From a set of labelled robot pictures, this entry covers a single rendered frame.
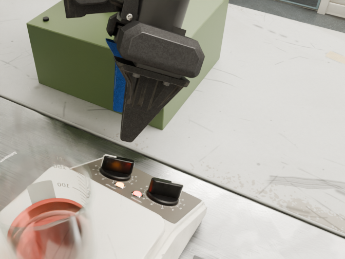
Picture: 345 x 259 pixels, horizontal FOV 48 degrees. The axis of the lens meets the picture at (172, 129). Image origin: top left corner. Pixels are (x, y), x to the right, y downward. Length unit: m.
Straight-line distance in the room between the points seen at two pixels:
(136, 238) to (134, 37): 0.15
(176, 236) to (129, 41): 0.17
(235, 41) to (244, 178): 0.33
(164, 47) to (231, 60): 0.41
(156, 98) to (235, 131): 0.23
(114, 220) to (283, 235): 0.20
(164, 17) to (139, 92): 0.07
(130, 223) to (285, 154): 0.27
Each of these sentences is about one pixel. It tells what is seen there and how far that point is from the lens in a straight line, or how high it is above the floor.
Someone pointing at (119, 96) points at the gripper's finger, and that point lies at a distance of 0.42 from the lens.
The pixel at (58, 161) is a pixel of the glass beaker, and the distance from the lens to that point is 0.27.
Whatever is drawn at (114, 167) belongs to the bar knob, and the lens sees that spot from 0.39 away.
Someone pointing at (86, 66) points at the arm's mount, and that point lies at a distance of 0.53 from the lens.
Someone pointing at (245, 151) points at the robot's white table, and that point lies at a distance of 0.51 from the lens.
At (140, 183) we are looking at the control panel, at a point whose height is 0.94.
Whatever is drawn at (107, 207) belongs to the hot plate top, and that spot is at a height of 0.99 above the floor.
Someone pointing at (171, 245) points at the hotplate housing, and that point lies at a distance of 0.34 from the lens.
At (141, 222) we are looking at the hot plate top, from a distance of 0.32.
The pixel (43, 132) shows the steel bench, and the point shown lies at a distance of 0.53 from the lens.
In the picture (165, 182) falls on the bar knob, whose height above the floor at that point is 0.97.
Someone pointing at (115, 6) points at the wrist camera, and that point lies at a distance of 0.34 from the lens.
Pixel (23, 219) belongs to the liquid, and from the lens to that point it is 0.30.
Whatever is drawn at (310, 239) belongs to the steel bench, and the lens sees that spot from 0.45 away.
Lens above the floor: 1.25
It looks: 42 degrees down
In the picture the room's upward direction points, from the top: 4 degrees clockwise
